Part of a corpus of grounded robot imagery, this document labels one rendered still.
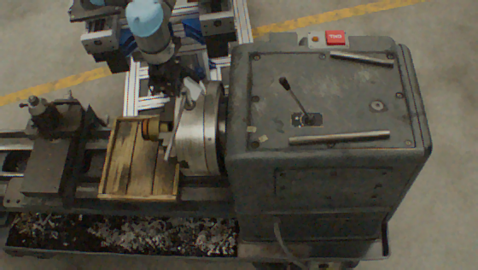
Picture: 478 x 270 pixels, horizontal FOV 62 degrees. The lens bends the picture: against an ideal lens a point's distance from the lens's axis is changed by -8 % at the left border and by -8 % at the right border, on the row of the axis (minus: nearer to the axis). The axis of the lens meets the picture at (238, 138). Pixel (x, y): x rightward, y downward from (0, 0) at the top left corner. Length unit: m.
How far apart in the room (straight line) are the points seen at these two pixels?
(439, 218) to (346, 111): 1.45
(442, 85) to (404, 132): 1.87
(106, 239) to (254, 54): 1.06
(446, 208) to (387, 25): 1.47
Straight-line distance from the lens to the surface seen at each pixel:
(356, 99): 1.27
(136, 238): 1.87
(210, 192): 1.55
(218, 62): 2.74
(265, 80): 1.30
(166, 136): 1.41
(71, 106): 1.82
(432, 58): 3.23
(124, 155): 1.68
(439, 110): 2.95
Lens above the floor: 2.26
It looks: 58 degrees down
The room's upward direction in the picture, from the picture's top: 9 degrees counter-clockwise
